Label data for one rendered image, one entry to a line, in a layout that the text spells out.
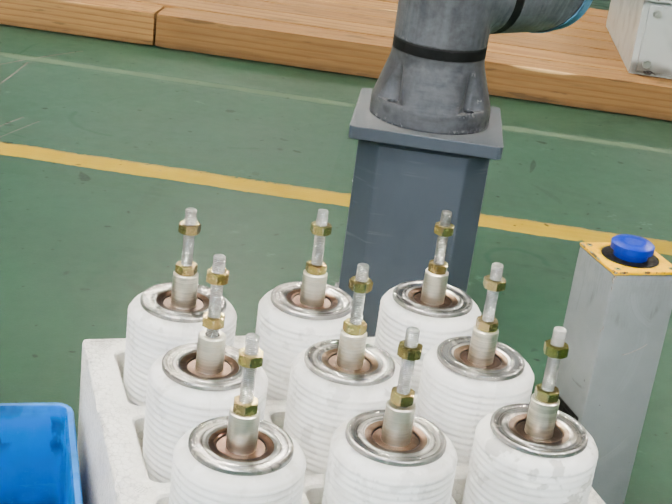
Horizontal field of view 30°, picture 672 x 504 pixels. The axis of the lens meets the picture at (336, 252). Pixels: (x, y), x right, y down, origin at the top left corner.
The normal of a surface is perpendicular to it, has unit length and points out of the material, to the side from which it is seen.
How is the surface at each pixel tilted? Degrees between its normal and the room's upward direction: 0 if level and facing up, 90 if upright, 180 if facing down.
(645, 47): 90
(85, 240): 0
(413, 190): 90
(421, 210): 90
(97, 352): 0
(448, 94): 72
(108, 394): 0
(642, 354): 90
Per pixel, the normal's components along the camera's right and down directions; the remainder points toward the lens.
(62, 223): 0.12, -0.92
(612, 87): -0.10, 0.37
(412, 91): -0.37, 0.01
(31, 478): 0.24, 0.37
